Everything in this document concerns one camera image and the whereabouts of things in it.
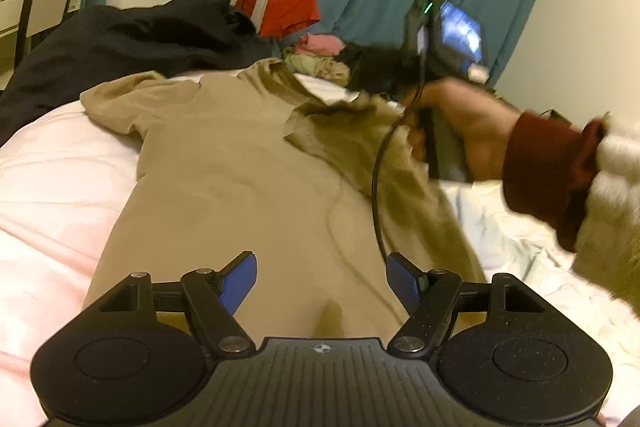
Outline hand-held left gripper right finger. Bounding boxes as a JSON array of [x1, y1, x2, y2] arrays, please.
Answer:
[[385, 252, 563, 359]]

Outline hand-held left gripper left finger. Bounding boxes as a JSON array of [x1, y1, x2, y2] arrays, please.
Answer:
[[82, 251, 258, 359]]

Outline khaki shirt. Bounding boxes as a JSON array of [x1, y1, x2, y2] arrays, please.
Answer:
[[80, 58, 488, 343]]

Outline black clothes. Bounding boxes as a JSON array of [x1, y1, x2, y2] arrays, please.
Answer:
[[345, 42, 416, 94]]

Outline pale yellow clothes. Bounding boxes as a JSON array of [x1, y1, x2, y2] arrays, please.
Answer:
[[282, 52, 352, 86]]

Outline person's right hand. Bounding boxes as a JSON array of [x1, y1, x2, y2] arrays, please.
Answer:
[[406, 78, 524, 182]]

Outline pink garment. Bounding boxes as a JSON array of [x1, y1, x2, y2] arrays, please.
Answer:
[[295, 33, 346, 58]]

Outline red garment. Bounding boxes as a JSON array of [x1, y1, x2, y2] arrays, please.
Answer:
[[227, 0, 321, 38]]

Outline dark duvet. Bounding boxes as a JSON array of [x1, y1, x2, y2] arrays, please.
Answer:
[[0, 0, 273, 148]]

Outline white dressing table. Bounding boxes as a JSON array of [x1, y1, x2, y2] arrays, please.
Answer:
[[0, 0, 31, 72]]

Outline black cable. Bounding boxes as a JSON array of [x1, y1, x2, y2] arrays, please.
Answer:
[[371, 104, 426, 265]]

